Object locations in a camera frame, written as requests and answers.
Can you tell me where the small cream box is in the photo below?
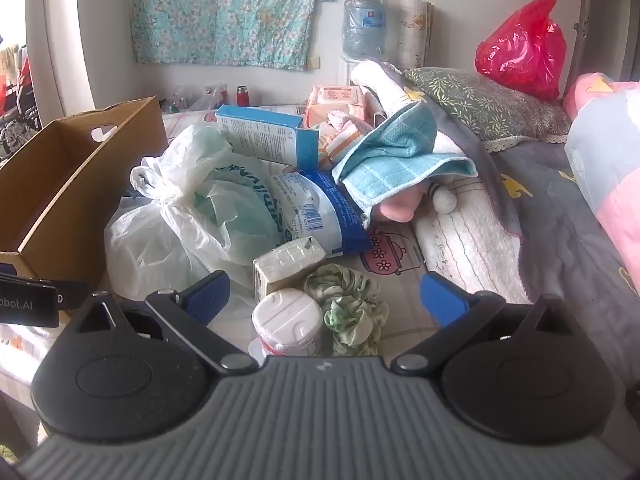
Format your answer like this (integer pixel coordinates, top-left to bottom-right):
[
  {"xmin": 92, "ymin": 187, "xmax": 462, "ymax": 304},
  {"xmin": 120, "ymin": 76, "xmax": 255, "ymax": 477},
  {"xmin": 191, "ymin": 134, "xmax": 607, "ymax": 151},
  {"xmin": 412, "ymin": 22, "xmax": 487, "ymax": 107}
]
[{"xmin": 252, "ymin": 236, "xmax": 327, "ymax": 303}]

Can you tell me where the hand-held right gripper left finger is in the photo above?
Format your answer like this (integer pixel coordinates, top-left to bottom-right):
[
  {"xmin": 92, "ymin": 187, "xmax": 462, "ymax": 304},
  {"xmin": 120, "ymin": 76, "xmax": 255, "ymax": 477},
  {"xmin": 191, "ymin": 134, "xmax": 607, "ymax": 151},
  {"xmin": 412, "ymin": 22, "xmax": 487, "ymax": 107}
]
[{"xmin": 65, "ymin": 270, "xmax": 261, "ymax": 376}]

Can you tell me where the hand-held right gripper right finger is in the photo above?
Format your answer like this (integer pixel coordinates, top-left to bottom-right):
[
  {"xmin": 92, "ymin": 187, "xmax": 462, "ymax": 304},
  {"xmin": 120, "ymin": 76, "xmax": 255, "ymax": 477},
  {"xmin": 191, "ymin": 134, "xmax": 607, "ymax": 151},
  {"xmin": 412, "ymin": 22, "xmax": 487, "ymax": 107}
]
[{"xmin": 390, "ymin": 272, "xmax": 581, "ymax": 376}]

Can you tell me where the grey blanket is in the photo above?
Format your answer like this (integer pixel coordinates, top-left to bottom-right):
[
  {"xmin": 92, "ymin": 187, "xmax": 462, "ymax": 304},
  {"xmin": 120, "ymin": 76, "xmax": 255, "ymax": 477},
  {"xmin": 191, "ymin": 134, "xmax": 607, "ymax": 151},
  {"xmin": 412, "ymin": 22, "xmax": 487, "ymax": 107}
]
[{"xmin": 380, "ymin": 60, "xmax": 640, "ymax": 376}]

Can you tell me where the teal towel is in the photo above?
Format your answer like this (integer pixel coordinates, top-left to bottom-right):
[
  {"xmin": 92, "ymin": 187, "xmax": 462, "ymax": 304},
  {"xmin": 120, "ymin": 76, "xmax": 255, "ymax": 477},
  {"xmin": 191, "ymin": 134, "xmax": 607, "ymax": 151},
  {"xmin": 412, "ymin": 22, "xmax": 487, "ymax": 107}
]
[{"xmin": 332, "ymin": 107, "xmax": 478, "ymax": 211}]

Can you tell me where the blue and white plastic packet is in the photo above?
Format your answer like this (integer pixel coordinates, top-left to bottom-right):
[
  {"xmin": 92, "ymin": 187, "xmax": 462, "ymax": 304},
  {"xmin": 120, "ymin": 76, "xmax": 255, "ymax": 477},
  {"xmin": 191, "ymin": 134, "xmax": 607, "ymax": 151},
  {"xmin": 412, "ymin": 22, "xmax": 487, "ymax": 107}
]
[{"xmin": 270, "ymin": 170, "xmax": 373, "ymax": 258}]

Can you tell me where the pink plush toy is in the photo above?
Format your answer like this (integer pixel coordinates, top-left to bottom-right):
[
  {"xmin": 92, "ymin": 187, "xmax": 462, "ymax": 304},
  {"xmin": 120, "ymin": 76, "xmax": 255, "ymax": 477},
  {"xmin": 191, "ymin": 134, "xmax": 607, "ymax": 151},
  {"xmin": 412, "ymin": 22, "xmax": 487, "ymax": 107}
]
[{"xmin": 375, "ymin": 187, "xmax": 426, "ymax": 223}]

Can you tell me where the orange striped cloth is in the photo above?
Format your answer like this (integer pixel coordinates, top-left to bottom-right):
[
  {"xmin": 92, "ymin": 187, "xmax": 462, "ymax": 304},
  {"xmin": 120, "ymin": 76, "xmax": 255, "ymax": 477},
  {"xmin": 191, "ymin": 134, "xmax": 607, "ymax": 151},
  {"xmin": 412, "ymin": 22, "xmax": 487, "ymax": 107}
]
[{"xmin": 320, "ymin": 112, "xmax": 376, "ymax": 171}]

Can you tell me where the pink patterned quilt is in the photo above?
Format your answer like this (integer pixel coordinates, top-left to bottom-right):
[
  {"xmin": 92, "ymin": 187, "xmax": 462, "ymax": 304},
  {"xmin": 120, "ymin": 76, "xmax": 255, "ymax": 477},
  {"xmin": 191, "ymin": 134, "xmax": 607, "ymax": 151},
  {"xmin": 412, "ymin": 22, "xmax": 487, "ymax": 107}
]
[{"xmin": 564, "ymin": 72, "xmax": 640, "ymax": 281}]

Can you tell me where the green floral pillow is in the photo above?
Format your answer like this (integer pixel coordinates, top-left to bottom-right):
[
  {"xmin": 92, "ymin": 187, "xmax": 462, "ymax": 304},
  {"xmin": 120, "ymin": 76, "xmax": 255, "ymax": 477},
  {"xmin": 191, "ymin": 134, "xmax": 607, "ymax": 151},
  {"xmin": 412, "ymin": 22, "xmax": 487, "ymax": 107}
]
[{"xmin": 404, "ymin": 66, "xmax": 573, "ymax": 153}]

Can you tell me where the large clear water bottle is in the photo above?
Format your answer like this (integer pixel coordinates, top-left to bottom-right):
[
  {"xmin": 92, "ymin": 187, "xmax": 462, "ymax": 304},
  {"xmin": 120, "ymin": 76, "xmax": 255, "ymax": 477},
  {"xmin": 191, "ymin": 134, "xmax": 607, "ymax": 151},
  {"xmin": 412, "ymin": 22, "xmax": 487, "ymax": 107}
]
[{"xmin": 342, "ymin": 0, "xmax": 390, "ymax": 61}]

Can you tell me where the red plastic bag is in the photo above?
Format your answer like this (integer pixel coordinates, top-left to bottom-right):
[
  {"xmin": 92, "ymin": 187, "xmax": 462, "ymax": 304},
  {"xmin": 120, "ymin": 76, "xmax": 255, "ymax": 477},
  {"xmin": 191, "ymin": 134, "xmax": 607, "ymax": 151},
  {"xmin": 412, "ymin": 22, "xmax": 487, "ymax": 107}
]
[{"xmin": 475, "ymin": 0, "xmax": 568, "ymax": 101}]

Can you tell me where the white round jar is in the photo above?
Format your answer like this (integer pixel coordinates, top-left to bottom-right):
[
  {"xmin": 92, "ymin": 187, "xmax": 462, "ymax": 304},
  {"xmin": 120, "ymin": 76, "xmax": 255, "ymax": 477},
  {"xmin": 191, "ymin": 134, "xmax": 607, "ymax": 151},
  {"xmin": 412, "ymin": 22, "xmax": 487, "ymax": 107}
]
[{"xmin": 250, "ymin": 290, "xmax": 323, "ymax": 358}]

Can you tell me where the printed paper roll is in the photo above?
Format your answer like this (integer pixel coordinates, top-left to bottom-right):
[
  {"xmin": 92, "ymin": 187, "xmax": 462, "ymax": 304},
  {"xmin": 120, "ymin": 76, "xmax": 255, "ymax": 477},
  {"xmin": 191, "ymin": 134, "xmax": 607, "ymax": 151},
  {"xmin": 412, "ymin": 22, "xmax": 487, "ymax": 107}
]
[{"xmin": 399, "ymin": 0, "xmax": 435, "ymax": 68}]

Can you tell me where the white pompom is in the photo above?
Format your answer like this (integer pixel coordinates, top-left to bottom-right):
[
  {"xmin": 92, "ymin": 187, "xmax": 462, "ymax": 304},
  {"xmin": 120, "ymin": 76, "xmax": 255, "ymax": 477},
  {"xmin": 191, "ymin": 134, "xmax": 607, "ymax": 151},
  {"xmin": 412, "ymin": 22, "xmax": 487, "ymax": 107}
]
[{"xmin": 427, "ymin": 182, "xmax": 457, "ymax": 212}]

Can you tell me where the white fluffy towel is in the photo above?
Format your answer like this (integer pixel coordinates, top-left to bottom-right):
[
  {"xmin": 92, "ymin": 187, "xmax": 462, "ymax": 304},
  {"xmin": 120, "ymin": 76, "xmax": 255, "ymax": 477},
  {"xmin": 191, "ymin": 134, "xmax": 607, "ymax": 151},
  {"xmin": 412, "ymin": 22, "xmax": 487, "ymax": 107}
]
[{"xmin": 350, "ymin": 60, "xmax": 416, "ymax": 126}]

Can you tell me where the white plastic bag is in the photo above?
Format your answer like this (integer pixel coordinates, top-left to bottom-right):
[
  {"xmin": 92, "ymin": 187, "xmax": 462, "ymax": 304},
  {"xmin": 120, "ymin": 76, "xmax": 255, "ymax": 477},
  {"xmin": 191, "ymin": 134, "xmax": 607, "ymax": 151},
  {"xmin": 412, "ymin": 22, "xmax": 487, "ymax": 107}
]
[{"xmin": 104, "ymin": 124, "xmax": 281, "ymax": 306}]

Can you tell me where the green scrunchie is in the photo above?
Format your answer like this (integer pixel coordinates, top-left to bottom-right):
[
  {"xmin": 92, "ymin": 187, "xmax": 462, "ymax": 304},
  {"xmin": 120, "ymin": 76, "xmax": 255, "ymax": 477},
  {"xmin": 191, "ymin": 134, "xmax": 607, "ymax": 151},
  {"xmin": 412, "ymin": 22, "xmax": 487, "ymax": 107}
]
[{"xmin": 305, "ymin": 265, "xmax": 390, "ymax": 358}]

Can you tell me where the teal floral wall cloth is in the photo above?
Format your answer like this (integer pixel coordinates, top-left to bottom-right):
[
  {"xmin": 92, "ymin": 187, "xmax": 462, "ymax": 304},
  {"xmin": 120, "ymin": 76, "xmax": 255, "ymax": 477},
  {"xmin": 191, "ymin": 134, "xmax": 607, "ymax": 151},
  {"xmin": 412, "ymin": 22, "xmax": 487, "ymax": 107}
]
[{"xmin": 131, "ymin": 0, "xmax": 335, "ymax": 71}]

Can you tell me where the pink wet wipes pack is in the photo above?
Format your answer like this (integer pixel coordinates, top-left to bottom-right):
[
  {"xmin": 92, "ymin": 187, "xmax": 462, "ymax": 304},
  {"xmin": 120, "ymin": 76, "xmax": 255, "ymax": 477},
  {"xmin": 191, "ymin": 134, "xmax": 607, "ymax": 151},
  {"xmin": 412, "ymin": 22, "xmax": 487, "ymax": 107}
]
[{"xmin": 304, "ymin": 85, "xmax": 376, "ymax": 128}]

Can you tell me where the brown cardboard box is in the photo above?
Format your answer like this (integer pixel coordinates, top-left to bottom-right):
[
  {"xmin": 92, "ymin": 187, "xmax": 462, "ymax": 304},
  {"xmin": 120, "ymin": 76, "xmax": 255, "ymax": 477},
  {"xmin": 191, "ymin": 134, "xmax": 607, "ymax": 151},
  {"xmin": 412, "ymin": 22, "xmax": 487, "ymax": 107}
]
[{"xmin": 0, "ymin": 96, "xmax": 170, "ymax": 286}]

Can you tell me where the white lined blanket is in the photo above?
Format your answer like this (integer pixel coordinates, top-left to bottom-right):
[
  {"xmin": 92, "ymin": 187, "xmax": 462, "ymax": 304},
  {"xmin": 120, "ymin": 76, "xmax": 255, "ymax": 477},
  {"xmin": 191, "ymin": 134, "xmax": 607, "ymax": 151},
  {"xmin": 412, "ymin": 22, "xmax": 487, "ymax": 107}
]
[{"xmin": 412, "ymin": 180, "xmax": 523, "ymax": 306}]

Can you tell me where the blue and white carton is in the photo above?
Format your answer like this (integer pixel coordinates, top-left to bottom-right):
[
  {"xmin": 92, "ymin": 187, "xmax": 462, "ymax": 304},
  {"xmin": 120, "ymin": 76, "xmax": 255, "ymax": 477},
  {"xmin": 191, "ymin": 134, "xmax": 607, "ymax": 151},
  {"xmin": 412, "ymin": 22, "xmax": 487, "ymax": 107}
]
[{"xmin": 216, "ymin": 105, "xmax": 321, "ymax": 171}]

